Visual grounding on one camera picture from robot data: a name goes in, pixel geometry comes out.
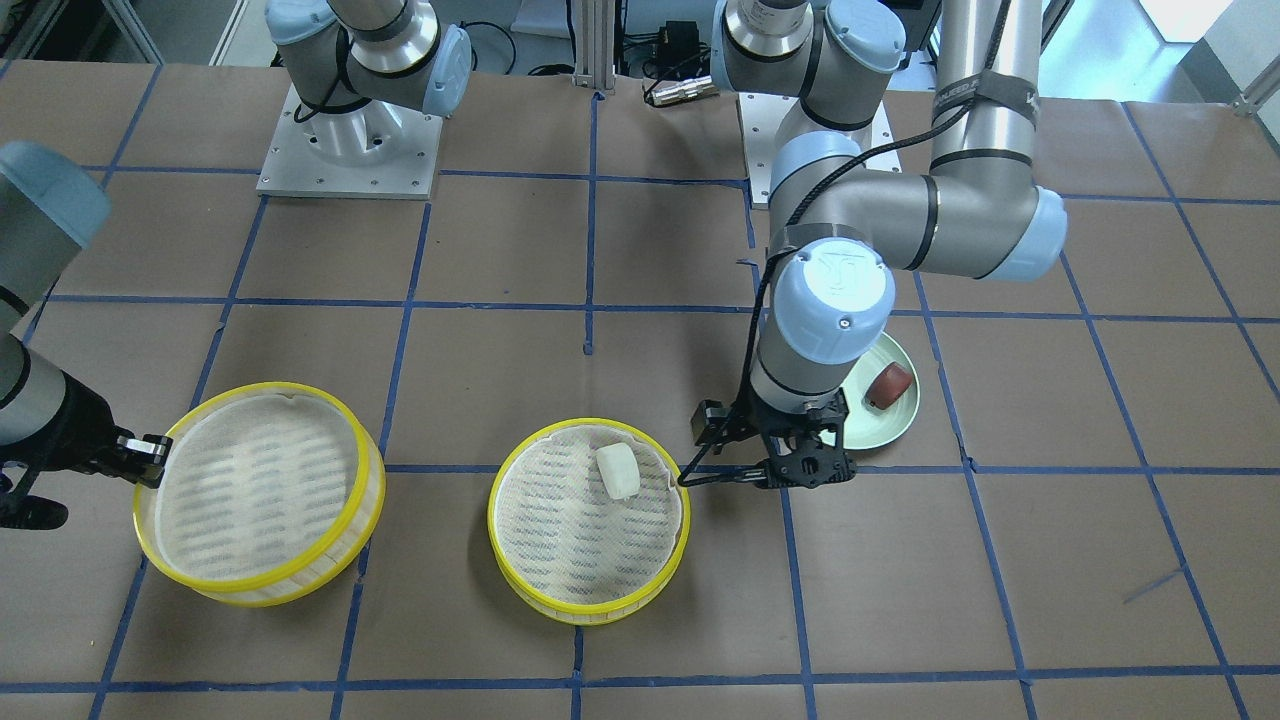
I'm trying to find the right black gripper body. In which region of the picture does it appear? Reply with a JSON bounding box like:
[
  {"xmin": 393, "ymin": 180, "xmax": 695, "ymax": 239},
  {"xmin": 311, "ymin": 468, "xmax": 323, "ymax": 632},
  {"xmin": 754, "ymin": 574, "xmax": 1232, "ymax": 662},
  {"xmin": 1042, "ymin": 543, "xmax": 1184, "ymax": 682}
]
[{"xmin": 1, "ymin": 383, "xmax": 128, "ymax": 530}]

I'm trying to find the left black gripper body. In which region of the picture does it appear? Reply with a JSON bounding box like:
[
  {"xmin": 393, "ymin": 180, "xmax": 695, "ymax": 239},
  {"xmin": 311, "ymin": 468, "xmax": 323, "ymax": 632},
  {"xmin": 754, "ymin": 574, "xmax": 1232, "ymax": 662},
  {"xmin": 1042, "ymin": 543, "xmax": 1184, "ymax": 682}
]
[{"xmin": 692, "ymin": 389, "xmax": 858, "ymax": 489}]

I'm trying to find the brown bun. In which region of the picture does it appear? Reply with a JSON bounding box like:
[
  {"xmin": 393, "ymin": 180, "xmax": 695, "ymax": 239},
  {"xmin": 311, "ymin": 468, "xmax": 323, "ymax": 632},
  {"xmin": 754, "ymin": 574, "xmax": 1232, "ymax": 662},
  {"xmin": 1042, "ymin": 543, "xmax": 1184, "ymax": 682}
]
[{"xmin": 863, "ymin": 361, "xmax": 915, "ymax": 411}]

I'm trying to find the white bun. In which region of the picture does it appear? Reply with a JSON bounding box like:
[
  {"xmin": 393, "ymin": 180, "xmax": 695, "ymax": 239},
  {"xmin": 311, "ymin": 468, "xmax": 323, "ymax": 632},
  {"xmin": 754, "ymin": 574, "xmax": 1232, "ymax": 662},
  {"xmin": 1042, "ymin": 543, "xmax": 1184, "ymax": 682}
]
[{"xmin": 594, "ymin": 442, "xmax": 643, "ymax": 501}]

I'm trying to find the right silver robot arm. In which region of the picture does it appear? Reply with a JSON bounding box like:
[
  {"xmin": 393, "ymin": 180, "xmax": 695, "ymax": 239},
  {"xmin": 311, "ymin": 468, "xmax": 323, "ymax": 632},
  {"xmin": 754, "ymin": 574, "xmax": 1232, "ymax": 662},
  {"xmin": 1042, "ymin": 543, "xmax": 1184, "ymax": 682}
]
[{"xmin": 1, "ymin": 1, "xmax": 472, "ymax": 530}]

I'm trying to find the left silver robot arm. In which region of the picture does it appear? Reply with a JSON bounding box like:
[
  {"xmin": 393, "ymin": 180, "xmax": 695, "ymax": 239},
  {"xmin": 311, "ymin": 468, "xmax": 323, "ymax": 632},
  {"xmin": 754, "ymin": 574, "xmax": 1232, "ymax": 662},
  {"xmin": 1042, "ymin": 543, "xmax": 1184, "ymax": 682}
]
[{"xmin": 677, "ymin": 1, "xmax": 1068, "ymax": 489}]

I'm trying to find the light green plate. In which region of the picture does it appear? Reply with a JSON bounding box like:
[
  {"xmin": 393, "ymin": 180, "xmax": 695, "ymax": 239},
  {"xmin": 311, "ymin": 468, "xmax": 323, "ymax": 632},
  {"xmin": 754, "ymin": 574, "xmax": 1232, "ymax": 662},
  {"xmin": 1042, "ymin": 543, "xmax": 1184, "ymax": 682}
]
[{"xmin": 841, "ymin": 333, "xmax": 920, "ymax": 450}]

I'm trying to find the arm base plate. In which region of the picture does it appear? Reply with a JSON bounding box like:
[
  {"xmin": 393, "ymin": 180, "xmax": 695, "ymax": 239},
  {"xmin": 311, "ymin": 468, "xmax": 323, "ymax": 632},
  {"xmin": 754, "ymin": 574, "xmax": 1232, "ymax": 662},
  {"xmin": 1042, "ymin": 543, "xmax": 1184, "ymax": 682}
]
[
  {"xmin": 256, "ymin": 87, "xmax": 445, "ymax": 201},
  {"xmin": 739, "ymin": 92, "xmax": 902, "ymax": 210}
]

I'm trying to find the aluminium frame post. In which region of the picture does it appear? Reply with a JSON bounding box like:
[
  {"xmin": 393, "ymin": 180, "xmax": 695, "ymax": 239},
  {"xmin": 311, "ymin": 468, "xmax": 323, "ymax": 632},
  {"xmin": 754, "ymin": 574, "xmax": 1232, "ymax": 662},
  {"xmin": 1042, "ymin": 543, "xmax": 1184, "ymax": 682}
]
[{"xmin": 567, "ymin": 0, "xmax": 620, "ymax": 96}]

